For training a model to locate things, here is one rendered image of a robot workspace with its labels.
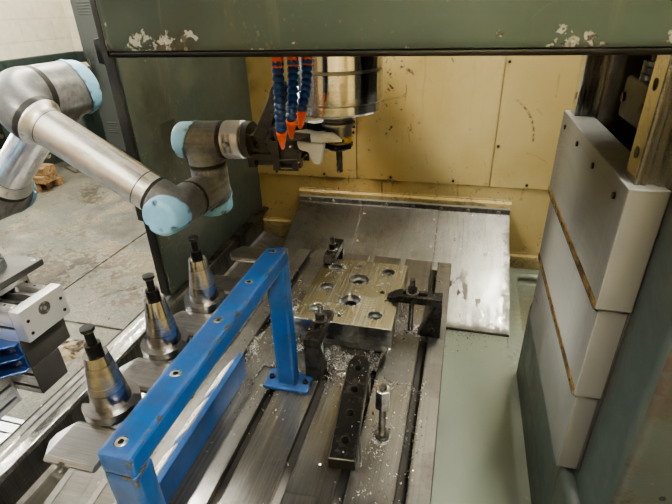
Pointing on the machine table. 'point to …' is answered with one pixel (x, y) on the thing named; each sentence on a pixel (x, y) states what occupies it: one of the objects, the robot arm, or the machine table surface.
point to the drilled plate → (382, 329)
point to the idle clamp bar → (351, 408)
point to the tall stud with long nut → (382, 411)
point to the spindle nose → (344, 87)
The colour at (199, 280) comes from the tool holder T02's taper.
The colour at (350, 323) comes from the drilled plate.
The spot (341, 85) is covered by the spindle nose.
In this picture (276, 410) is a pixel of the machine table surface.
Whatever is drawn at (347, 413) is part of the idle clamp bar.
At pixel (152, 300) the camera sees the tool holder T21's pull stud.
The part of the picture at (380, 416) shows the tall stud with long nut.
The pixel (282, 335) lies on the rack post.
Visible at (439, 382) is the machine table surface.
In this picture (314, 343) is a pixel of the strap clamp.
